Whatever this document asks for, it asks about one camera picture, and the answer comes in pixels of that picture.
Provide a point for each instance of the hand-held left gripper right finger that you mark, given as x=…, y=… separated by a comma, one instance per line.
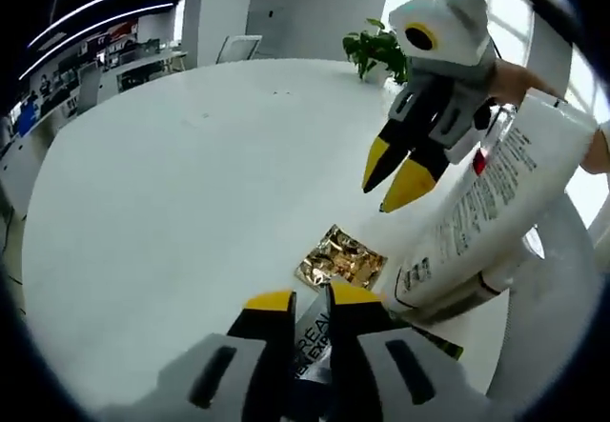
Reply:
x=367, y=360

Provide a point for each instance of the green potted plant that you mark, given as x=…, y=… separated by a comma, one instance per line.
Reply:
x=376, y=50

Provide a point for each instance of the dark green skincare sachet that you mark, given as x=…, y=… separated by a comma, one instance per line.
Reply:
x=312, y=346

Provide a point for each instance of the white office chair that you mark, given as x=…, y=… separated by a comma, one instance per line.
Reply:
x=240, y=48

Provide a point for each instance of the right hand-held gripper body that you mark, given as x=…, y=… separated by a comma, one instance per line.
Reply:
x=453, y=36

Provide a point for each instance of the white skincare bottle square label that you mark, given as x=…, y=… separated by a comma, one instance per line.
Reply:
x=476, y=231

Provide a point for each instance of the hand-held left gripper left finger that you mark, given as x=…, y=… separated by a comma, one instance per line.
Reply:
x=257, y=360

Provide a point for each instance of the gold foil skincare sachet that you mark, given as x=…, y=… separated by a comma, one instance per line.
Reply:
x=338, y=260

